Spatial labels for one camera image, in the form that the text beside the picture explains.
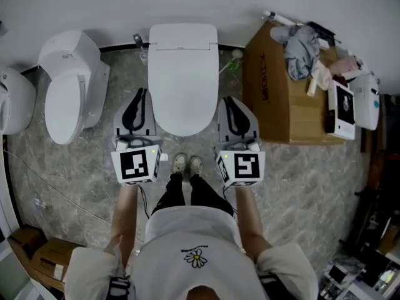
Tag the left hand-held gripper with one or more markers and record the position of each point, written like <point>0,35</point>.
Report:
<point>134,165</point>

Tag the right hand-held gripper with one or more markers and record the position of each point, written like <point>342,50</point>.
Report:
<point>247,166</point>

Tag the white toilet lid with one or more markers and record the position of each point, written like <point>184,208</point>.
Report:
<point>182,86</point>

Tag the person's left forearm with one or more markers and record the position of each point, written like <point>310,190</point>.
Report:
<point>125,217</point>

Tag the person's right forearm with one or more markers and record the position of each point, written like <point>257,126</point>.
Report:
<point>250,220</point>

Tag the toilet brush in white holder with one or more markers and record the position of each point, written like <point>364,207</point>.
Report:
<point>142,50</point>

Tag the white toilet with tank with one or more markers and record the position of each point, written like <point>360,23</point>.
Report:
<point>70,89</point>

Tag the white smart toilet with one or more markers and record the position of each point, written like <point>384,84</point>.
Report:
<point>182,34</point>

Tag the white rounded toilet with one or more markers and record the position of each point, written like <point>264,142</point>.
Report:
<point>14,102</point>

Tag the white toilet tank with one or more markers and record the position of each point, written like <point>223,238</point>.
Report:
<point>365,102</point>

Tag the large brown cardboard box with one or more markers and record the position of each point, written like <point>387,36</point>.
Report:
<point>272,105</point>

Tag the white and green brush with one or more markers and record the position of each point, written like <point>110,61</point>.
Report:
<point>234,58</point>

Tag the person's right beige sneaker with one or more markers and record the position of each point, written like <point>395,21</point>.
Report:
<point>196,166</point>

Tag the person's beige sneaker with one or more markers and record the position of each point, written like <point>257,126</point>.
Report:
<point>196,166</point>
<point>178,164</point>

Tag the person's left beige sneaker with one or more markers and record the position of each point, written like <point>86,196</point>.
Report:
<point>178,164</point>

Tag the black trousers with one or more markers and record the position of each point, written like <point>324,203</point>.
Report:
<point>203,192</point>

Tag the cream rolled cloth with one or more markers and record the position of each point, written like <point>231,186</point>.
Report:
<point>318,80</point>

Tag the grey crumpled cloth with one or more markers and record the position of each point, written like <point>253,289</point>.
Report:
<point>300,52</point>

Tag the white box with black picture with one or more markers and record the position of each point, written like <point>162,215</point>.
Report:
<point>342,114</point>

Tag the white tube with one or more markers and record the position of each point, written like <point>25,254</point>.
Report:
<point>279,17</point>

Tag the pink folded cloth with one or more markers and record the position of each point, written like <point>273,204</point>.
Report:
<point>345,64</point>

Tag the black flat item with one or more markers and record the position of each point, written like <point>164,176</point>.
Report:
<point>323,30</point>

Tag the white flower print t-shirt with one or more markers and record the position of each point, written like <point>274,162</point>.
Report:
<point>187,230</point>

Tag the black rack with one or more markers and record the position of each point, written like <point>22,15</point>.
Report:
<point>379,183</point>

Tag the small brown cardboard box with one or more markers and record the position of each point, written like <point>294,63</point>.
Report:
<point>26,241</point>

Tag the brown cardboard box with label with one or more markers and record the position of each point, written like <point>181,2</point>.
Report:
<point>50,261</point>

